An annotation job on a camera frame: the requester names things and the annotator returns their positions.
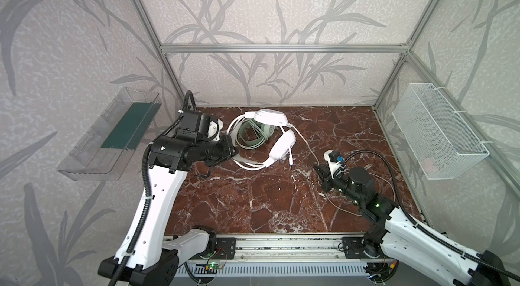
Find mint green headphones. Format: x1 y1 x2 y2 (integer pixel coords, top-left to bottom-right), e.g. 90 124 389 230
237 119 275 150

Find white headphone cable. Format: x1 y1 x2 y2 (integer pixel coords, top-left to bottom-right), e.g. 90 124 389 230
286 123 397 218

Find white headphones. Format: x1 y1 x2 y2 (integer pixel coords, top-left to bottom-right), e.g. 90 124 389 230
226 109 296 171

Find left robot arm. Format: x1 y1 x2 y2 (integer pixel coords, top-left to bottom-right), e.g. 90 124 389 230
98 91 238 285

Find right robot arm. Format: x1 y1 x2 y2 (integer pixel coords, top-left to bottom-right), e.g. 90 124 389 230
313 151 519 285

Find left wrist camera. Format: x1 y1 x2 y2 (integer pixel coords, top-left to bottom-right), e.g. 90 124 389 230
206 119 223 142

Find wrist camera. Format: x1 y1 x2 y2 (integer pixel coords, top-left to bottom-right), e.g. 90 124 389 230
324 150 345 179
206 119 223 142

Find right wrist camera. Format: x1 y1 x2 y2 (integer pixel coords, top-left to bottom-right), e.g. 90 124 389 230
324 150 345 179

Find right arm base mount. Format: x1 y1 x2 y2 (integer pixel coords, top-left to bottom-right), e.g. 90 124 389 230
337 235 391 260

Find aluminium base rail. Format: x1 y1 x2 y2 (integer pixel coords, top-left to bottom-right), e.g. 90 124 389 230
210 233 386 264

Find aluminium frame crossbar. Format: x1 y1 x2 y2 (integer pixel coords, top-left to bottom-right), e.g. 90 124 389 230
160 44 408 54

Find white wire mesh basket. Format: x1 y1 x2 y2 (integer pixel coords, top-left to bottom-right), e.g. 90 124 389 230
392 83 490 180

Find clear plastic wall bin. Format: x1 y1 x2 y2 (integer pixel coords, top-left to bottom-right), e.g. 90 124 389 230
57 88 162 182

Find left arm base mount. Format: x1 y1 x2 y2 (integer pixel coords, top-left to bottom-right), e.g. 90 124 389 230
192 237 237 260

